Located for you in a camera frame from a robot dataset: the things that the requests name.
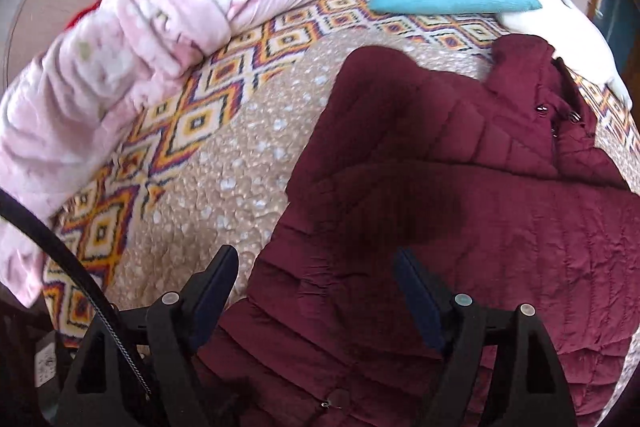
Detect maroon quilted puffer jacket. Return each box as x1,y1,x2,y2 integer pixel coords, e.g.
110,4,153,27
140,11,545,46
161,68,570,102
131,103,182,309
192,33,640,427

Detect black braided cable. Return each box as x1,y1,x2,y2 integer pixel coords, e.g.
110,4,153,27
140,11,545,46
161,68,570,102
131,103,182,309
0,192,153,398

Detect white pillow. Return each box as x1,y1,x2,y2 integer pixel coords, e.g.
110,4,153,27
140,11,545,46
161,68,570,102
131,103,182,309
497,0,633,110

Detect pink floral quilt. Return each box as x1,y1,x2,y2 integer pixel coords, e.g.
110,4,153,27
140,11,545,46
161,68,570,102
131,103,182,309
0,0,401,308

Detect patterned beige bed cover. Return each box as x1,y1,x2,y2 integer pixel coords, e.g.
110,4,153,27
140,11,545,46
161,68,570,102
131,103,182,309
42,0,640,350

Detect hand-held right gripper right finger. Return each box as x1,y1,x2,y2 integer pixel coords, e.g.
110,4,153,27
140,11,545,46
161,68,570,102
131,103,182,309
392,248,578,427

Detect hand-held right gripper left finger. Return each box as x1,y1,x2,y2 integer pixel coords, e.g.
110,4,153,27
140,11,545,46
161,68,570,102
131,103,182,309
52,244,240,427

